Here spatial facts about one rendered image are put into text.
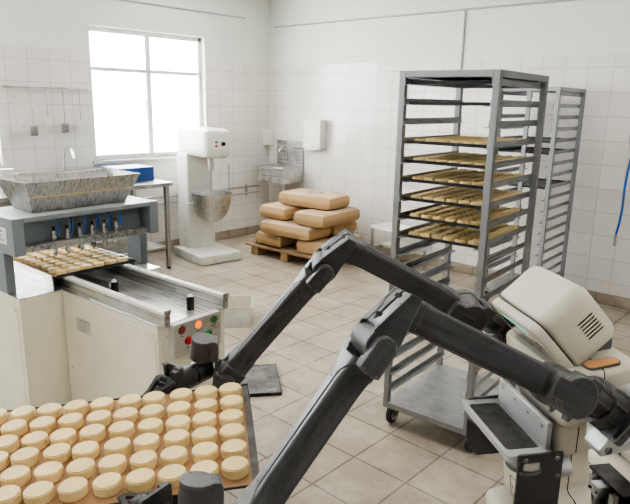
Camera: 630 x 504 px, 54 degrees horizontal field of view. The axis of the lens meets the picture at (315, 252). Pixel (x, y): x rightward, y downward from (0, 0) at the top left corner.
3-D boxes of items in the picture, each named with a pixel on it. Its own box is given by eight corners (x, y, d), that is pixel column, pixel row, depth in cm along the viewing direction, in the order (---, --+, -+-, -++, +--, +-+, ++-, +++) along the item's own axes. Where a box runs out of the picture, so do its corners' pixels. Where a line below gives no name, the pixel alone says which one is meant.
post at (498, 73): (468, 437, 295) (500, 69, 254) (462, 434, 296) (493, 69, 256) (470, 434, 297) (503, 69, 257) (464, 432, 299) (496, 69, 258)
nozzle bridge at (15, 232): (-16, 283, 277) (-25, 209, 269) (123, 255, 332) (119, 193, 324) (18, 299, 257) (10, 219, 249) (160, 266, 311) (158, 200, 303)
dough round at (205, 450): (203, 447, 121) (202, 438, 121) (223, 453, 119) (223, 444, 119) (186, 460, 117) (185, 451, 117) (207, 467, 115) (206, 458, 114)
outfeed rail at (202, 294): (-1, 235, 373) (-2, 224, 371) (4, 235, 375) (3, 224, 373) (223, 310, 249) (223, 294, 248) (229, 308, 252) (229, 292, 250)
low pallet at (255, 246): (245, 252, 694) (245, 242, 691) (292, 241, 754) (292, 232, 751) (327, 272, 619) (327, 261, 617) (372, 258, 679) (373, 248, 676)
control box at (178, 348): (168, 357, 236) (167, 323, 233) (215, 340, 254) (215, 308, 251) (174, 360, 234) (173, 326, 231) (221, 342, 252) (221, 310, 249)
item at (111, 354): (74, 457, 292) (59, 277, 271) (135, 429, 318) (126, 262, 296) (165, 522, 249) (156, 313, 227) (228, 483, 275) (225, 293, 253)
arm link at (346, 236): (338, 230, 139) (334, 216, 148) (308, 278, 143) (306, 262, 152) (494, 314, 149) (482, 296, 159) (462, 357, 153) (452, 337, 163)
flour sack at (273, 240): (280, 249, 663) (280, 235, 659) (253, 243, 689) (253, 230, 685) (322, 239, 716) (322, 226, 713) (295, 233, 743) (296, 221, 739)
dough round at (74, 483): (67, 485, 111) (65, 475, 111) (93, 485, 111) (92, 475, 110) (53, 503, 106) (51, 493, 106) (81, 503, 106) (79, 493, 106)
